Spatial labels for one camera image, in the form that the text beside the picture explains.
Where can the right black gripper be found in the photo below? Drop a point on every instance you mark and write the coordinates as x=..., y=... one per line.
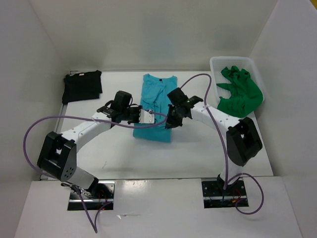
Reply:
x=171, y=123

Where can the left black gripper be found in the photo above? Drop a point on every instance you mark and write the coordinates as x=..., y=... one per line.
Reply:
x=137, y=109

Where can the light blue t-shirt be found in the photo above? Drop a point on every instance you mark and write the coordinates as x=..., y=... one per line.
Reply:
x=154, y=97

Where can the black t-shirt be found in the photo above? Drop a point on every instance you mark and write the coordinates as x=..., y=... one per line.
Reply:
x=82, y=86

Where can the green t-shirt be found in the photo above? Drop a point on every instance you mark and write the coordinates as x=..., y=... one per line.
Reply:
x=245, y=96

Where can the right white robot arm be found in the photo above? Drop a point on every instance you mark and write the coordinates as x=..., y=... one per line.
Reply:
x=239, y=136

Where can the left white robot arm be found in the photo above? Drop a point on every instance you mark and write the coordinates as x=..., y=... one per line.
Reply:
x=58, y=156

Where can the white plastic basket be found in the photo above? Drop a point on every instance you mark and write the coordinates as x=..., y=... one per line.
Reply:
x=217, y=64

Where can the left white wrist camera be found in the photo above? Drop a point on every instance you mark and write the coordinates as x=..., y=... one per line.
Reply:
x=146, y=117

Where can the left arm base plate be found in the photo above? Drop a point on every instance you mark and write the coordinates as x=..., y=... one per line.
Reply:
x=102, y=199

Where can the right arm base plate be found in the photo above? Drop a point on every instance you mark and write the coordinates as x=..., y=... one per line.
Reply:
x=215, y=197

